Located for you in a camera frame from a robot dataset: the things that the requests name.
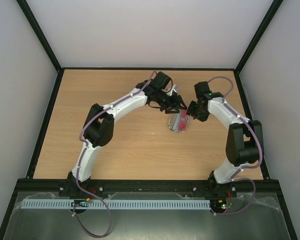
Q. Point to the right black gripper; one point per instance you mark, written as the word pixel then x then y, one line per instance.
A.
pixel 195 109

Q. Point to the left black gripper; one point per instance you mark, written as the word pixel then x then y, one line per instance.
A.
pixel 174 104

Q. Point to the patterned sunglasses case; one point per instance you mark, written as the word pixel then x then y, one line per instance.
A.
pixel 173 121

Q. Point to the red thin frame sunglasses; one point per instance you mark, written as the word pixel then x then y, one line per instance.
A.
pixel 183 119

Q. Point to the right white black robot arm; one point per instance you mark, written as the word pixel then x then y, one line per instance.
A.
pixel 244 147

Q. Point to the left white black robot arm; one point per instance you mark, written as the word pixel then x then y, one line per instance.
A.
pixel 98 129

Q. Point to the right circuit board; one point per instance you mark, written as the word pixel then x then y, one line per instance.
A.
pixel 222 203

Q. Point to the circuit board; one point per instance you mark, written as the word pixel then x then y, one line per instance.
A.
pixel 222 203
pixel 81 203

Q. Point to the left circuit board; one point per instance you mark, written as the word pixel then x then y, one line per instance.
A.
pixel 81 203

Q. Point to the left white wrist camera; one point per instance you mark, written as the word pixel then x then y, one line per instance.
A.
pixel 175 89

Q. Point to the light blue slotted cable duct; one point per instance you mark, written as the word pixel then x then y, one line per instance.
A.
pixel 116 204

